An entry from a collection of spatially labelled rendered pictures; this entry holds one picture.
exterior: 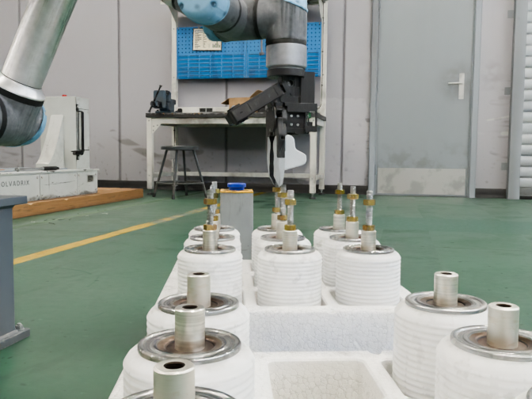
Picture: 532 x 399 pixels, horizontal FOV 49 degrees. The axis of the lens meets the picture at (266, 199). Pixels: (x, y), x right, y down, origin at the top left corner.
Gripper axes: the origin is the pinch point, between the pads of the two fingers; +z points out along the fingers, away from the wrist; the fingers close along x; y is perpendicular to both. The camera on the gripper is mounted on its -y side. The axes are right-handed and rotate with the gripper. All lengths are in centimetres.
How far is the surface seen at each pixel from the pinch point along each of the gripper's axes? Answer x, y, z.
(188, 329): -65, -22, 8
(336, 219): -2.7, 11.6, 7.7
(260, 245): -13.4, -5.5, 10.4
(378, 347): -32.7, 7.1, 22.0
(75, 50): 570, -84, -117
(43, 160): 337, -87, 1
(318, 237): -3.2, 7.9, 11.0
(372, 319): -32.5, 6.2, 18.1
